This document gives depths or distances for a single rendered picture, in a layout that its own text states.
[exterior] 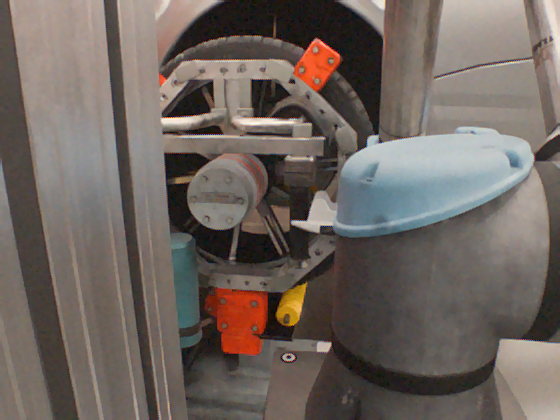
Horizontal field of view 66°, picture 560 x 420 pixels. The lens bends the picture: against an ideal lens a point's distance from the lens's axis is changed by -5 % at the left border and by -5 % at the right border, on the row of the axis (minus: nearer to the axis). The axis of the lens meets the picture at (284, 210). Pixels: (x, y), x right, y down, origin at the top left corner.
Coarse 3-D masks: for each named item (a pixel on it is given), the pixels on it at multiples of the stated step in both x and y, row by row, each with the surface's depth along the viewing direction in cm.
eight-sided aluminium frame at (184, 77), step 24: (192, 72) 96; (216, 72) 96; (240, 72) 95; (264, 72) 98; (288, 72) 93; (168, 96) 99; (312, 96) 94; (336, 120) 95; (336, 192) 100; (312, 240) 109; (216, 264) 115; (312, 264) 105; (240, 288) 110; (264, 288) 109
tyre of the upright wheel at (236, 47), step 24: (192, 48) 104; (216, 48) 102; (240, 48) 101; (264, 48) 101; (288, 48) 100; (168, 72) 105; (336, 72) 102; (336, 96) 102; (360, 120) 102; (360, 144) 104; (288, 288) 118
